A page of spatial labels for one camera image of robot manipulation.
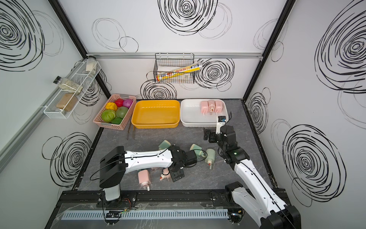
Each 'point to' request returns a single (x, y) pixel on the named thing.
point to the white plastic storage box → (191, 116)
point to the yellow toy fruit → (111, 106)
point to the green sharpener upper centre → (164, 145)
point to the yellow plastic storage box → (156, 114)
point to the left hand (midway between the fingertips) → (174, 170)
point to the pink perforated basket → (117, 123)
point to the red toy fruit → (119, 102)
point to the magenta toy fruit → (127, 102)
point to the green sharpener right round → (210, 156)
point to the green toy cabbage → (108, 116)
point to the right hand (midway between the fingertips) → (212, 128)
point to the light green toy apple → (121, 111)
